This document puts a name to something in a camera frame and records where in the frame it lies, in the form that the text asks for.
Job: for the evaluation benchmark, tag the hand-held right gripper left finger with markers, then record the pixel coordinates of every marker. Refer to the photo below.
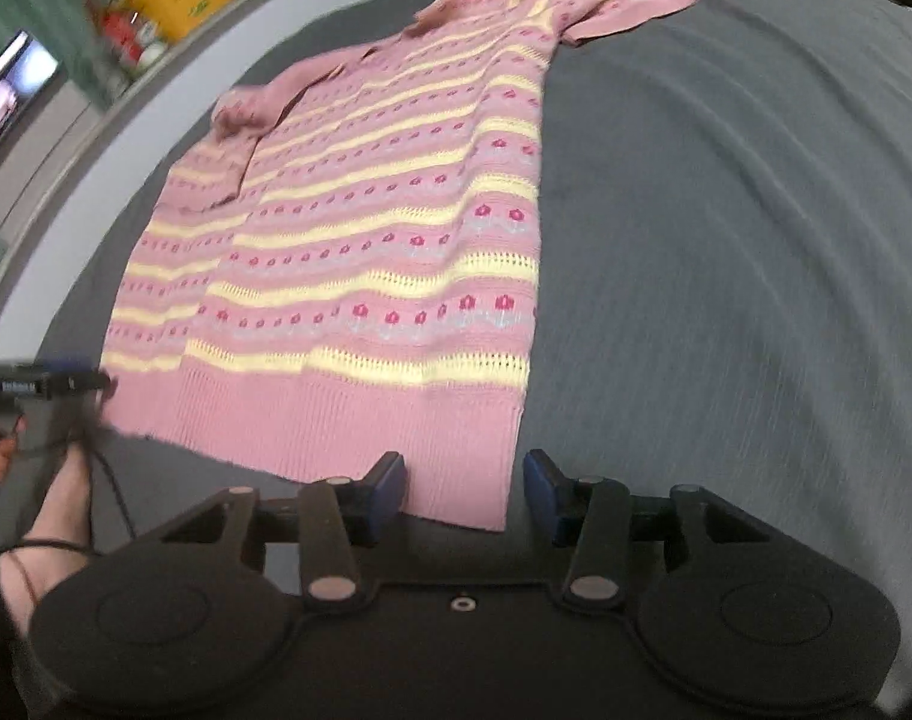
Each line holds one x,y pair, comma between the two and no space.
385,495

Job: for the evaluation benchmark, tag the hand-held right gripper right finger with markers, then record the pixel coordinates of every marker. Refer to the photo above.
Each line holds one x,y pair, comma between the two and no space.
542,495

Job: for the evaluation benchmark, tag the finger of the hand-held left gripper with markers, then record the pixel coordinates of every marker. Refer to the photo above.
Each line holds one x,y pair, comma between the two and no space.
81,381

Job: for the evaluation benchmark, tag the pink striped knit sweater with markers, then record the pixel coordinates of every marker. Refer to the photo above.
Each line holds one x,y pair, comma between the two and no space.
366,240

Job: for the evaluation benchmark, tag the person's left hand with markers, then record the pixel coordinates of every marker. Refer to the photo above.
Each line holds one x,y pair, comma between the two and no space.
2,454

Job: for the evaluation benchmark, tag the television screen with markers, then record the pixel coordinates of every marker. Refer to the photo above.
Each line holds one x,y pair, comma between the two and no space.
10,101

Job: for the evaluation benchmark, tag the red can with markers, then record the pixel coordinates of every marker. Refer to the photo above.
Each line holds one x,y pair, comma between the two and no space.
126,41

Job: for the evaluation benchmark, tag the green curtain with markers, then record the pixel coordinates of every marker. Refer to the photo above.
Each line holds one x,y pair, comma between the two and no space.
58,22

